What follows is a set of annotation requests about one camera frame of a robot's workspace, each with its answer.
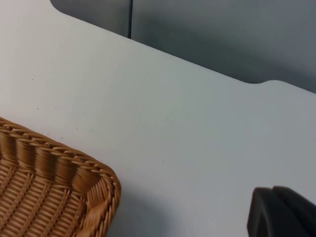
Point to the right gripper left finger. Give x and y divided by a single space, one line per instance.
261 214

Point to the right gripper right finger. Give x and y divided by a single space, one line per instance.
298 212

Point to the pale brown wicker basket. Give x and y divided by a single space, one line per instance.
49 187

